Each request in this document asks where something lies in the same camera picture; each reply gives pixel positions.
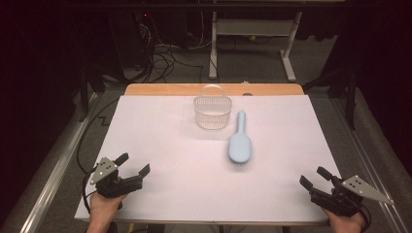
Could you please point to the white plastic mesh basket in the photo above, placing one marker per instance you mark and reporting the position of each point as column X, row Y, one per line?
column 212, row 113

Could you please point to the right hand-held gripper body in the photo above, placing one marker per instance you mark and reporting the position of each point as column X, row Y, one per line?
column 343, row 199

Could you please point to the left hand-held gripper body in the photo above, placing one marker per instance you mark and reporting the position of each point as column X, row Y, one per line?
column 111, row 186

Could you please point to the white metal desk frame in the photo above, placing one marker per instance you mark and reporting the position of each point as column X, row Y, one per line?
column 252, row 27

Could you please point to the black stand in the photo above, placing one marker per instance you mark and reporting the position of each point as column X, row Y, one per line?
column 350, row 93
column 89, row 84

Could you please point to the white table cover sheet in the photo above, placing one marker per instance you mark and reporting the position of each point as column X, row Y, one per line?
column 168, row 168

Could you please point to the person's left hand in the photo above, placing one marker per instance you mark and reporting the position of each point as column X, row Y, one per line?
column 105, row 207

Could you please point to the person's right hand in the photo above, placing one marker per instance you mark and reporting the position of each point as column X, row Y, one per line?
column 345, row 223

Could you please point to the light blue hairbrush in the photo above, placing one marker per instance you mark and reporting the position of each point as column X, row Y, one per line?
column 240, row 147

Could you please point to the metal floor rail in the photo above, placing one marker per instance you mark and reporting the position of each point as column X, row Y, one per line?
column 55, row 171
column 372, row 161

